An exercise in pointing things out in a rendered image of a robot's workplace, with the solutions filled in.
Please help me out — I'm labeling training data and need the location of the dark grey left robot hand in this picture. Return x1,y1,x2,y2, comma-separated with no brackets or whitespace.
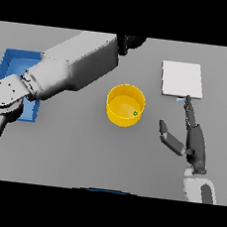
113,34,148,59

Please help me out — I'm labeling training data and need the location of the yellow bowl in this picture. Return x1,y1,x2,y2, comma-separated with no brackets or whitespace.
103,81,149,130

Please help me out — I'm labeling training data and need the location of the blue tray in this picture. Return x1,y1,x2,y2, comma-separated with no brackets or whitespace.
0,47,47,124

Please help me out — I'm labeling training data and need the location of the pale square measuring scale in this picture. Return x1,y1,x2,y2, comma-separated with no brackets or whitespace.
158,59,207,106

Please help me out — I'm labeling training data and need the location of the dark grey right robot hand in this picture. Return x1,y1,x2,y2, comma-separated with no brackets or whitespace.
153,92,216,176

